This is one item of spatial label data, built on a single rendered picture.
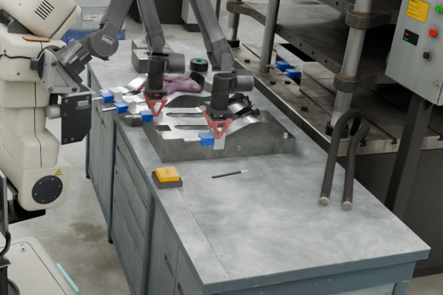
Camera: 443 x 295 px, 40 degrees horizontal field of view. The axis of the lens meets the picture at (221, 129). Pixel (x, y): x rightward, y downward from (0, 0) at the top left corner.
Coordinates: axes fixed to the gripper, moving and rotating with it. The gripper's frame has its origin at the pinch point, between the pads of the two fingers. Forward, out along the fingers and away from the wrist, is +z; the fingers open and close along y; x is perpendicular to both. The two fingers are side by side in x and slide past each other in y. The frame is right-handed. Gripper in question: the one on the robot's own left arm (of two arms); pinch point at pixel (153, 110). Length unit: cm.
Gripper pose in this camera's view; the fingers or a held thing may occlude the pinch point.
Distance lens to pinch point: 218.5
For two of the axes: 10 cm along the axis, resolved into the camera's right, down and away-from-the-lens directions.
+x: -9.3, 0.6, -3.6
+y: -3.5, -4.2, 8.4
